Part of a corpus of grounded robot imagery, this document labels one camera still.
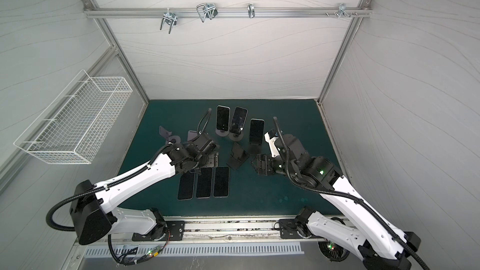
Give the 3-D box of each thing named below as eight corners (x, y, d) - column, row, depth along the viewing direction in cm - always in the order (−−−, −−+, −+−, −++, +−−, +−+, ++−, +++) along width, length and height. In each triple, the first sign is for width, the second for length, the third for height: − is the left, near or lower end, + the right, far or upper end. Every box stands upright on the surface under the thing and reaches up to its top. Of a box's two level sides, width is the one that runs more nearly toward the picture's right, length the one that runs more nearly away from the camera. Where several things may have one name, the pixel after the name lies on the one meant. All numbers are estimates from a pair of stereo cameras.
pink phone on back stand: (231, 136, 105) (230, 120, 94) (237, 122, 112) (236, 106, 100) (243, 139, 104) (242, 123, 93) (248, 125, 111) (248, 108, 99)
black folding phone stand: (224, 161, 95) (222, 155, 89) (235, 149, 99) (234, 142, 94) (236, 171, 91) (235, 164, 86) (247, 158, 96) (247, 151, 90)
